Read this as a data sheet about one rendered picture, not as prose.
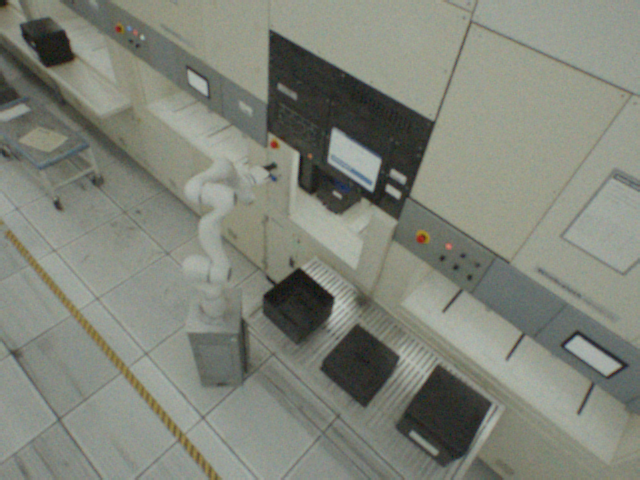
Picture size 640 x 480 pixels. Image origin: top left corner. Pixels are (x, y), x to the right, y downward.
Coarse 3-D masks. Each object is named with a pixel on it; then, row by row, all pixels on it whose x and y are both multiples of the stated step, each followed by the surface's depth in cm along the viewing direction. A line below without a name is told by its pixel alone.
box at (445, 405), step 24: (432, 384) 198; (456, 384) 199; (408, 408) 190; (432, 408) 191; (456, 408) 192; (480, 408) 193; (408, 432) 202; (432, 432) 186; (456, 432) 186; (432, 456) 200; (456, 456) 185
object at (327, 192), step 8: (320, 176) 261; (328, 176) 270; (320, 184) 266; (328, 184) 260; (320, 192) 270; (328, 192) 264; (336, 192) 259; (352, 192) 256; (320, 200) 274; (328, 200) 269; (336, 200) 263; (344, 200) 258; (352, 200) 266; (360, 200) 279; (336, 208) 267; (344, 208) 263
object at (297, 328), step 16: (304, 272) 241; (272, 288) 231; (288, 288) 248; (304, 288) 251; (320, 288) 237; (272, 304) 244; (288, 304) 245; (304, 304) 244; (320, 304) 247; (272, 320) 236; (288, 320) 220; (304, 320) 239; (320, 320) 234; (288, 336) 231; (304, 336) 229
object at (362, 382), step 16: (352, 336) 226; (368, 336) 227; (336, 352) 220; (352, 352) 220; (368, 352) 221; (384, 352) 222; (320, 368) 223; (336, 368) 214; (352, 368) 215; (368, 368) 216; (384, 368) 217; (352, 384) 210; (368, 384) 211; (368, 400) 209
